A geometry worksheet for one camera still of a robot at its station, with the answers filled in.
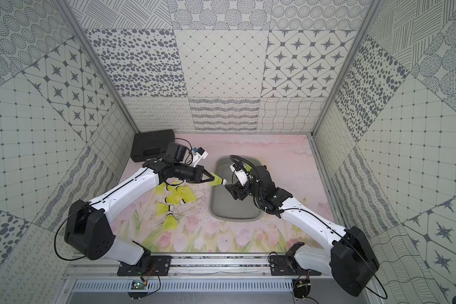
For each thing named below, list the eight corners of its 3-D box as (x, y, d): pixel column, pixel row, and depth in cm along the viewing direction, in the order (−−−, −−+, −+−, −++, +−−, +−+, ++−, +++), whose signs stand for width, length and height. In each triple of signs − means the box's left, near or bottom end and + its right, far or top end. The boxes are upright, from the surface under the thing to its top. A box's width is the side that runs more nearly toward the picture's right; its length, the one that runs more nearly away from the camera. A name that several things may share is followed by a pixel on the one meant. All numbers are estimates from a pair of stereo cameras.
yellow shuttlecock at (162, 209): (155, 215, 89) (153, 214, 87) (158, 204, 92) (157, 202, 91) (172, 215, 89) (171, 214, 87) (174, 204, 93) (173, 202, 91)
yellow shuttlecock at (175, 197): (168, 204, 92) (166, 201, 90) (170, 193, 96) (169, 190, 93) (181, 204, 92) (179, 201, 90) (183, 193, 96) (182, 190, 93)
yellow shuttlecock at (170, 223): (164, 230, 85) (162, 228, 83) (168, 213, 90) (166, 211, 88) (177, 230, 85) (175, 228, 83) (180, 213, 90) (179, 211, 88)
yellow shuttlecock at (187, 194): (176, 194, 96) (174, 191, 93) (184, 186, 99) (182, 183, 96) (191, 206, 92) (189, 203, 89) (199, 198, 95) (198, 194, 92)
